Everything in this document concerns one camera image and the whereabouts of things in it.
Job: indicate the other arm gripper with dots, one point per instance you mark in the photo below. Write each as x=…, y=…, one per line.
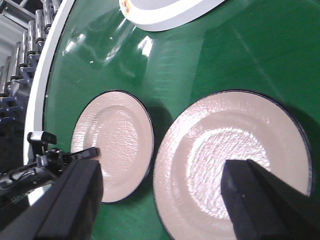
x=67, y=211

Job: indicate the white outer conveyor rim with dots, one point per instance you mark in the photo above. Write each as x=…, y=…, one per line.
x=35, y=107

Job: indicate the metal roller rack shelving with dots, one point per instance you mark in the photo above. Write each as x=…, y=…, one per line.
x=18, y=70

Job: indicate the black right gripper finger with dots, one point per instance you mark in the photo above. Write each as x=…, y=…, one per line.
x=263, y=207

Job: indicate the cream plate black rim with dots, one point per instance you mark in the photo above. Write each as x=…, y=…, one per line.
x=117, y=123
x=227, y=125

